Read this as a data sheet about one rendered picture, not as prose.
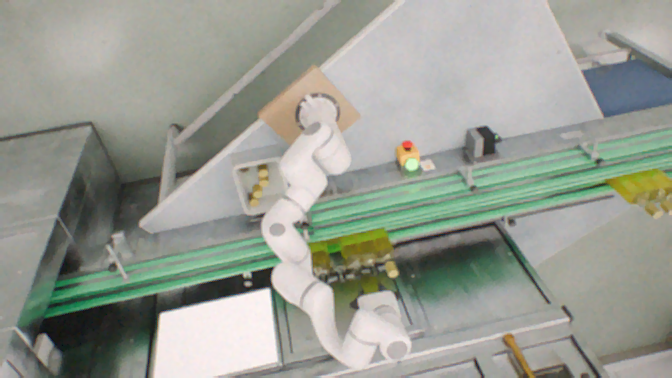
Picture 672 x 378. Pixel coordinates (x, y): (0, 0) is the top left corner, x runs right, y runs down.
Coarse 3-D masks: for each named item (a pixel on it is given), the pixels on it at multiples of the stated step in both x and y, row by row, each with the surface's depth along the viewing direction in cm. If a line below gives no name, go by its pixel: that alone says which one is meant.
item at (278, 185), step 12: (252, 168) 179; (276, 168) 181; (240, 180) 177; (252, 180) 182; (276, 180) 184; (240, 192) 176; (252, 192) 185; (264, 192) 186; (276, 192) 187; (264, 204) 185
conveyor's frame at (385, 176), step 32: (576, 128) 194; (608, 128) 192; (640, 128) 189; (448, 160) 188; (512, 160) 185; (352, 192) 181; (192, 224) 191; (224, 224) 189; (256, 224) 187; (64, 256) 186; (96, 256) 184; (128, 256) 181; (160, 256) 181
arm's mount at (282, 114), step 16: (304, 80) 162; (320, 80) 163; (288, 96) 164; (304, 96) 165; (320, 96) 166; (336, 96) 168; (272, 112) 167; (288, 112) 168; (336, 112) 171; (352, 112) 172; (272, 128) 170; (288, 128) 171; (304, 128) 172
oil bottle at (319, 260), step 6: (312, 246) 179; (318, 246) 179; (324, 246) 179; (312, 252) 177; (318, 252) 176; (324, 252) 176; (312, 258) 175; (318, 258) 174; (324, 258) 174; (312, 264) 173; (318, 264) 172; (324, 264) 172; (318, 270) 171; (324, 270) 171; (318, 276) 172
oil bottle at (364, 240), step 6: (354, 234) 182; (360, 234) 181; (366, 234) 181; (360, 240) 179; (366, 240) 178; (372, 240) 178; (360, 246) 176; (366, 246) 176; (372, 246) 176; (366, 252) 174; (372, 252) 173; (366, 258) 172; (372, 258) 172; (366, 264) 174
